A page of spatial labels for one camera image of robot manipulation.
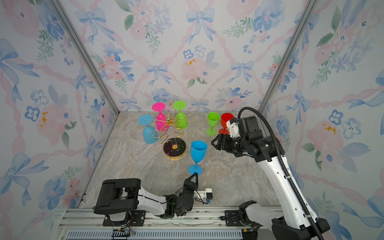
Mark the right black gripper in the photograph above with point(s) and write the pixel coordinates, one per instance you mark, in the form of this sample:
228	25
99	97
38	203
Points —
221	138

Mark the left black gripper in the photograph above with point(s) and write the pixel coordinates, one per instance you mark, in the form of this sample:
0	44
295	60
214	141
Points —
187	184

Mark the bright blue wine glass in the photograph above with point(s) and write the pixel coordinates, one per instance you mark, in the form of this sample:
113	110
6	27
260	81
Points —
198	153

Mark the green wine glass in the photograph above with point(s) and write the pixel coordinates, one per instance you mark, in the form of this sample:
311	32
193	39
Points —
181	118
212	120

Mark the red wine glass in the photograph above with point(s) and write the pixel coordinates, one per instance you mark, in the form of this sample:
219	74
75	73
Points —
224	119

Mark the teal blue wine glass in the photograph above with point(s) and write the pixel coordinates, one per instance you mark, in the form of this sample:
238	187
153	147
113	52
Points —
149	133

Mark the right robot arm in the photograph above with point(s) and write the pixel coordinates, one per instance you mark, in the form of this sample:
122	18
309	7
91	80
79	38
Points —
279	180

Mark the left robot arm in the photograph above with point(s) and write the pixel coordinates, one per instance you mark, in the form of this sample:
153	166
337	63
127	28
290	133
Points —
123	195

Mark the pink wine glass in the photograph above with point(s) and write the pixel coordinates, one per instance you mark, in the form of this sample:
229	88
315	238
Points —
159	117

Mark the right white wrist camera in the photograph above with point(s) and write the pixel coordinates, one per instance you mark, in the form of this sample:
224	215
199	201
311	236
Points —
232	127

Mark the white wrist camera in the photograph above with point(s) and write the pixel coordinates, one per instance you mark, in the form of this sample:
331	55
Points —
204	197
232	127

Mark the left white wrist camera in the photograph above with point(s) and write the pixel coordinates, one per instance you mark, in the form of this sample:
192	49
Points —
204	197

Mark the gold wire wine glass rack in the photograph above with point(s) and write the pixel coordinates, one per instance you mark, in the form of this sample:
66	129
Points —
171	135

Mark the right aluminium corner post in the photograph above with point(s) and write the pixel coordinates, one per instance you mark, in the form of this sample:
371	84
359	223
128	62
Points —
291	47

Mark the aluminium corner post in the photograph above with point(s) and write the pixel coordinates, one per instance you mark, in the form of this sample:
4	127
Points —
291	47
64	19

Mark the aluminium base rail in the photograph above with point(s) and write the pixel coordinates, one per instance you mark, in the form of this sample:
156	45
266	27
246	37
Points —
202	223

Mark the left aluminium corner post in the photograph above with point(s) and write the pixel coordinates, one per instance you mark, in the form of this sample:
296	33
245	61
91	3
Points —
64	19

